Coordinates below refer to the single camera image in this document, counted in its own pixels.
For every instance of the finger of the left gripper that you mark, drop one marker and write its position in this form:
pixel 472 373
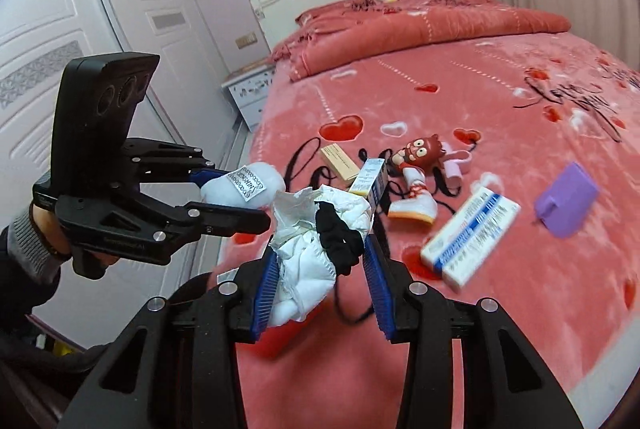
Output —
pixel 203 175
pixel 225 221

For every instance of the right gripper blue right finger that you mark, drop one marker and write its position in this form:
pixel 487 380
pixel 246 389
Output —
pixel 378 280

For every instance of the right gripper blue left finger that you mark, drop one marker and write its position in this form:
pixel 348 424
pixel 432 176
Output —
pixel 264 292

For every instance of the white plush with label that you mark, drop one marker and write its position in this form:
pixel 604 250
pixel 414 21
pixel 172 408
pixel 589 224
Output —
pixel 253 186

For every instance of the white cloth with black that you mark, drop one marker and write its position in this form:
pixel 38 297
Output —
pixel 306 273

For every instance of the red devil doll toy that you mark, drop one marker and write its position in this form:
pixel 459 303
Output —
pixel 415 162

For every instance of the purple plastic dustpan piece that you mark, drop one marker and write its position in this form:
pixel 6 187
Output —
pixel 564 206

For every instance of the left forearm grey cuff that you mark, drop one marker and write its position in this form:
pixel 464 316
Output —
pixel 30 273

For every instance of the left hand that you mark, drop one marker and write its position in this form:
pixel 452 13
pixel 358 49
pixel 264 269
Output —
pixel 47 226

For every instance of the white nightstand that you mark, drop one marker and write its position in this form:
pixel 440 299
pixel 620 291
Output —
pixel 248 88

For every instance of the white blue medicine box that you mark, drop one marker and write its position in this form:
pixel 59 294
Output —
pixel 463 244

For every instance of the blue white small box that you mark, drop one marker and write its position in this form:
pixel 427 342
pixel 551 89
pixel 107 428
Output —
pixel 371 181

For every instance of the small tan cardboard box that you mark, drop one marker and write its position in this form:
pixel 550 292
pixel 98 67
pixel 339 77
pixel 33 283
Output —
pixel 340 163

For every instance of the pink heart bedspread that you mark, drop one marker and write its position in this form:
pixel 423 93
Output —
pixel 525 107

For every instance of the white wardrobe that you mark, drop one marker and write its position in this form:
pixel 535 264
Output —
pixel 183 104

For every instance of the folded red quilt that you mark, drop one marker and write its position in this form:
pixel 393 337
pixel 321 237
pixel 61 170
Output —
pixel 345 31

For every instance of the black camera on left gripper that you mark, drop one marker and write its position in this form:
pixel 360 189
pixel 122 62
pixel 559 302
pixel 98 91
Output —
pixel 97 97

